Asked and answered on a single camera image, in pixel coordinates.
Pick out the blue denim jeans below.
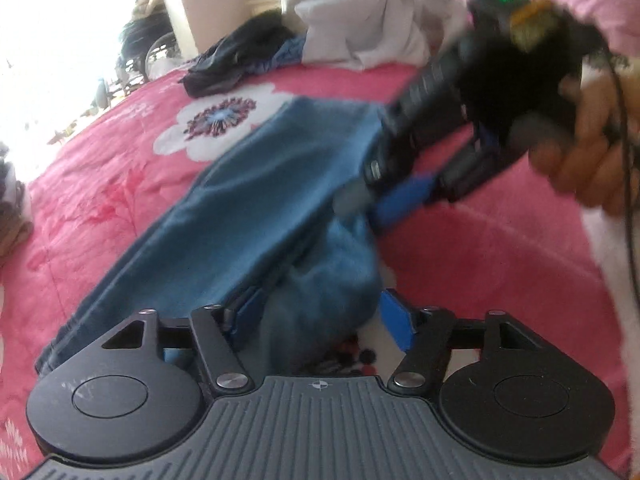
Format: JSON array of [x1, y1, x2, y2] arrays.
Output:
[[35, 96, 382, 377]]

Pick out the dark blue clothes pile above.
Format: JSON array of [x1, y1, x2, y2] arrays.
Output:
[[180, 10, 306, 99]]

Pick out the folded beige grey clothes stack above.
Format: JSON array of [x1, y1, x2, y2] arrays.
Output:
[[0, 143, 34, 260]]

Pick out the person right hand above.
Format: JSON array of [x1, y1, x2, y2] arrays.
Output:
[[528, 74, 625, 218]]

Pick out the pink floral fleece blanket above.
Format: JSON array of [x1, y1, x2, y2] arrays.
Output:
[[1, 73, 639, 479]]

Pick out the white fleece robe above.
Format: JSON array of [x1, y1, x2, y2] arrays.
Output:
[[294, 0, 468, 70]]

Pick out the black wheelchair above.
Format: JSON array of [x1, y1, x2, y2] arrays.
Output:
[[115, 0, 177, 87]]

